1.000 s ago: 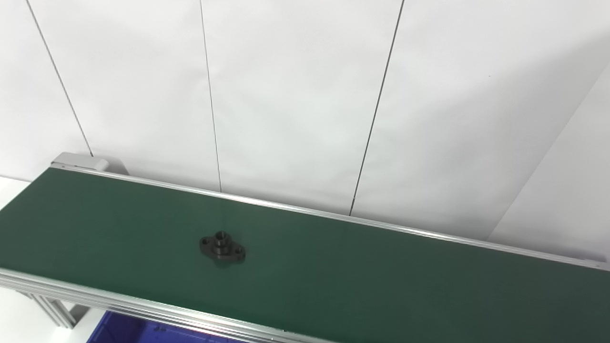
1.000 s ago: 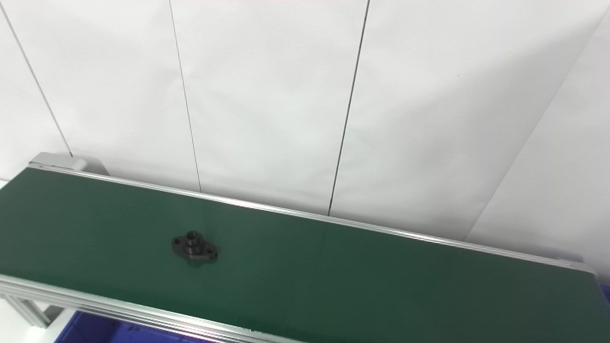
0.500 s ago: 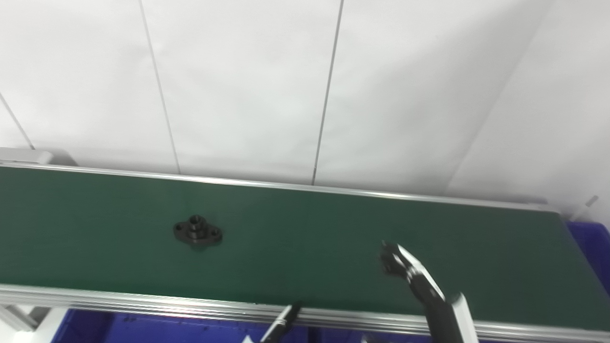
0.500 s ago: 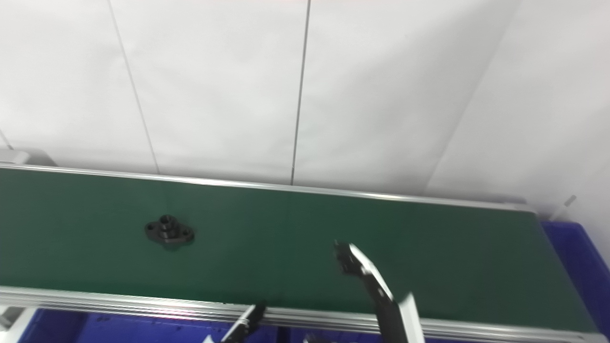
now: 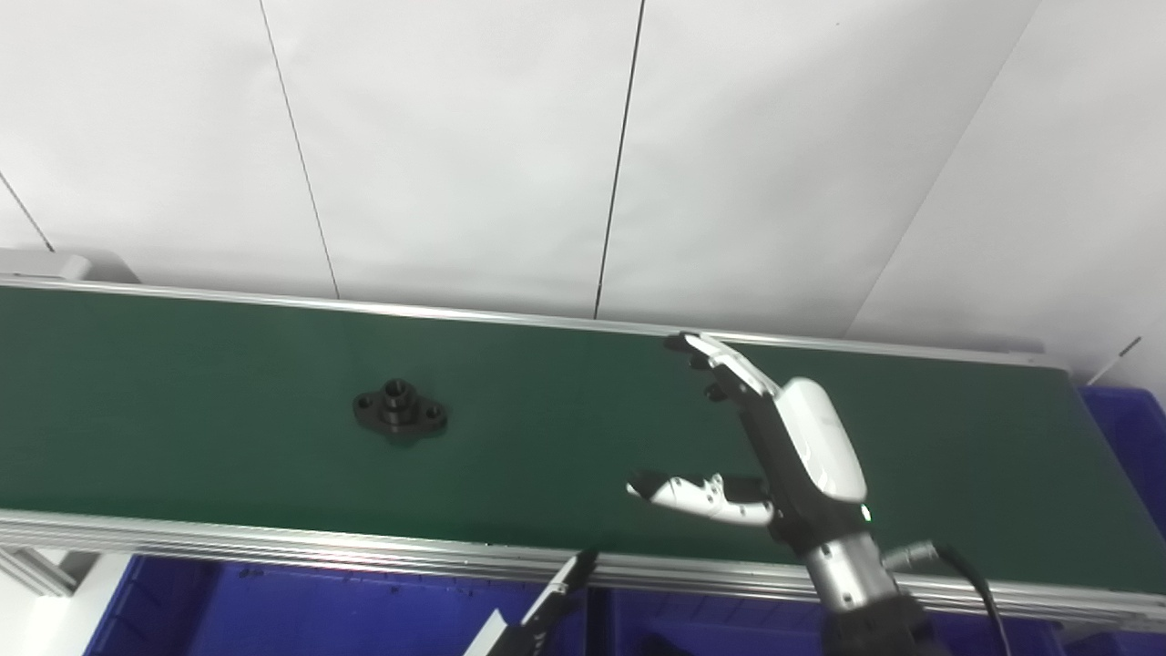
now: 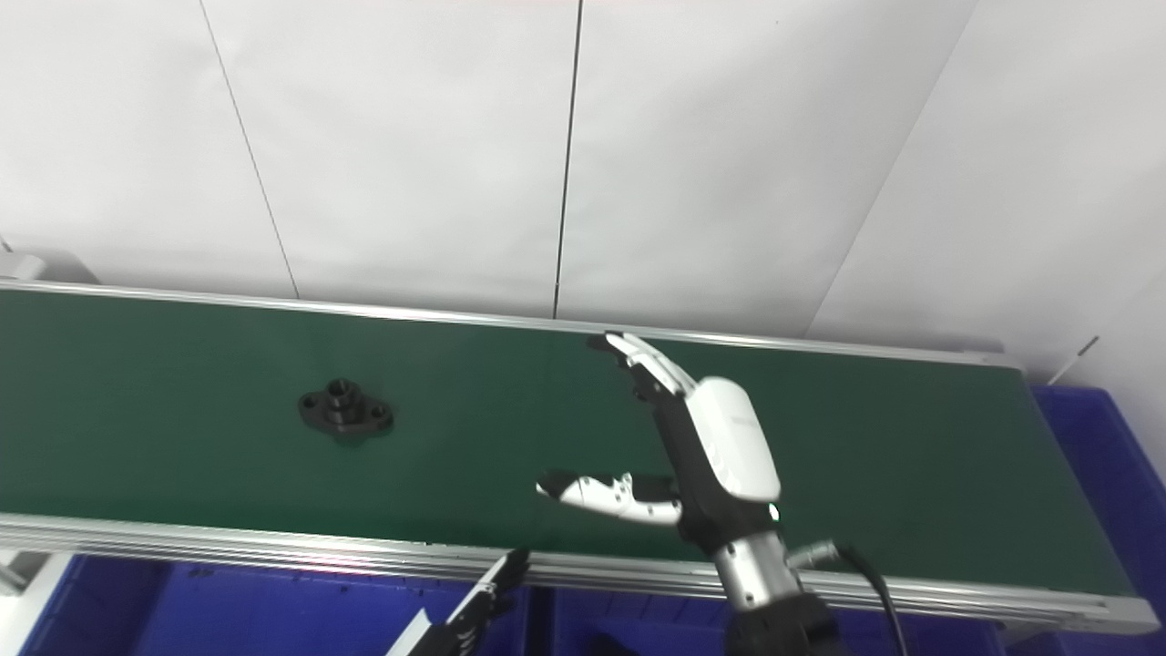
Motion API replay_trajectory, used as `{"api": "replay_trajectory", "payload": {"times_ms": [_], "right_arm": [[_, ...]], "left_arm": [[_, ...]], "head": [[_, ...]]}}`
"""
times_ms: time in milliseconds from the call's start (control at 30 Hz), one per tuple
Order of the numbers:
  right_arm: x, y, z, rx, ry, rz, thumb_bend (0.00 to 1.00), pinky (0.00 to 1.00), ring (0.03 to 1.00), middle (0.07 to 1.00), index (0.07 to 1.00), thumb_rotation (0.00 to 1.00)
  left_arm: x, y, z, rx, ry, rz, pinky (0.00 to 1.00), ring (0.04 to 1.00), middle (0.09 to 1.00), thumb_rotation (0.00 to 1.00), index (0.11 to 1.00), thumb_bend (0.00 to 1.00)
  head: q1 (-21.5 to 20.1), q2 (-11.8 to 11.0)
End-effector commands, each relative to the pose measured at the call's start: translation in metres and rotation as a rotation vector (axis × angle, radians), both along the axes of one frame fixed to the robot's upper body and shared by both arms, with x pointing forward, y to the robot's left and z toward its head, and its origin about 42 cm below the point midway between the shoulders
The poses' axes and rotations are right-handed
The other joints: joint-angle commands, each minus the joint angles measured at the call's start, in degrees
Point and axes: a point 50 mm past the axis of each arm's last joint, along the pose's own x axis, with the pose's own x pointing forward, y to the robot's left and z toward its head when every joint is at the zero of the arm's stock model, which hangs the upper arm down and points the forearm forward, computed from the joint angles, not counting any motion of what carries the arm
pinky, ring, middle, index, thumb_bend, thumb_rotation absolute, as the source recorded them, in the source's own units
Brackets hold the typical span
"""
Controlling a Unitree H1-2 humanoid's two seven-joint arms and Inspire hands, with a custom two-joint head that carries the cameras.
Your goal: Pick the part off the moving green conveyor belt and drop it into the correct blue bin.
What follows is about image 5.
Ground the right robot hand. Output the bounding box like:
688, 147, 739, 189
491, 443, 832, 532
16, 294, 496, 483
625, 331, 871, 559

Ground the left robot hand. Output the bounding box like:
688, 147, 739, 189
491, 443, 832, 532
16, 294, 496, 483
465, 549, 600, 656

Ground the black flange part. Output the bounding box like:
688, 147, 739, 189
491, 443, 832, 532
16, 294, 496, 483
353, 379, 449, 446

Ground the empty blue plastic bin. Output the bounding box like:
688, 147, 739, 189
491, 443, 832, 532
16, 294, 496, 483
588, 588, 1166, 656

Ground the blue bin with white part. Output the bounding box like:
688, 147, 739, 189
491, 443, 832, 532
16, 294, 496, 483
82, 556, 593, 656

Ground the green conveyor belt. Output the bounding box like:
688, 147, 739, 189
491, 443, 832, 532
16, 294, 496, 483
0, 273, 1166, 630
0, 287, 1166, 593

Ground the blue bin at conveyor end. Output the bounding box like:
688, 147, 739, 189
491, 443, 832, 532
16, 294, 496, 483
1079, 384, 1166, 538

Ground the aluminium conveyor leg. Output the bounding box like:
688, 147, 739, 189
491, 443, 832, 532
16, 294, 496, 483
0, 547, 92, 598

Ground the white conveyor motor housing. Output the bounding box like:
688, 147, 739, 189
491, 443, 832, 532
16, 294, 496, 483
0, 248, 138, 285

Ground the thin grey rod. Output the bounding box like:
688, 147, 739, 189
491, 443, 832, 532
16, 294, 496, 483
1089, 337, 1141, 384

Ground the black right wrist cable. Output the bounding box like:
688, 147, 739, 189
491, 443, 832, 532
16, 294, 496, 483
884, 539, 1012, 656

